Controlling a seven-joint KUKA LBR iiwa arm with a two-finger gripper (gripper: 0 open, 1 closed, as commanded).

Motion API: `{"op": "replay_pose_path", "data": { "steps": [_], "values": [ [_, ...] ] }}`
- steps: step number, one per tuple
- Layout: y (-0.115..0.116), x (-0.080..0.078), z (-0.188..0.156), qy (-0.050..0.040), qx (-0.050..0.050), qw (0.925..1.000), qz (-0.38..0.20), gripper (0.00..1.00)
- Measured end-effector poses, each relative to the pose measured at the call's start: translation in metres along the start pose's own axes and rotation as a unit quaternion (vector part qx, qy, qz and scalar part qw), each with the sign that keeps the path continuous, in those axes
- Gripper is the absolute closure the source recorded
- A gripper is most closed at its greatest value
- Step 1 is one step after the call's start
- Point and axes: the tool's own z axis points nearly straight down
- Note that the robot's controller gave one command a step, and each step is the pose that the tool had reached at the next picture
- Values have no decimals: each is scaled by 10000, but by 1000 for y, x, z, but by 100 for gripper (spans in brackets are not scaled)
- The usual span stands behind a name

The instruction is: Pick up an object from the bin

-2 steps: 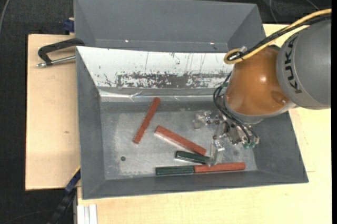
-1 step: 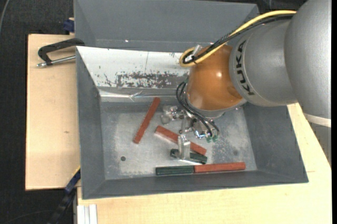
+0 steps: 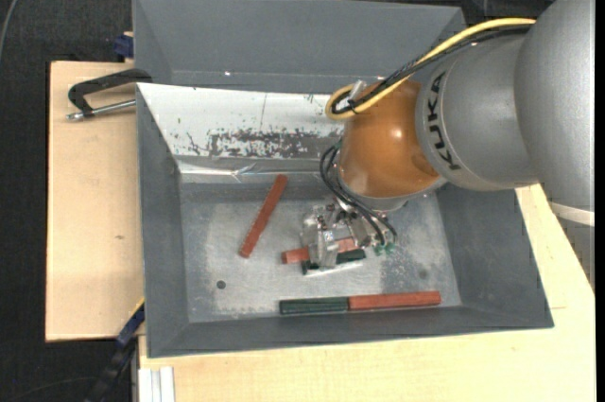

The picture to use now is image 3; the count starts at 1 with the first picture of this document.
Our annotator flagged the red-brown block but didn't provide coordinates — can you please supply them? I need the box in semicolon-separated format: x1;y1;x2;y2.
238;174;289;259
347;290;442;312
281;236;356;266

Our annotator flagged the dark green flat block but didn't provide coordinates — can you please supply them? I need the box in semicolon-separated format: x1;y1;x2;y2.
278;296;351;316

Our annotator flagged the grey metal bin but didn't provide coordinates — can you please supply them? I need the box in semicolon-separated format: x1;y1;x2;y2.
130;0;555;359

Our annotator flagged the pale wood flat board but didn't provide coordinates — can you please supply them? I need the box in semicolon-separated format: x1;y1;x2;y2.
44;60;146;343

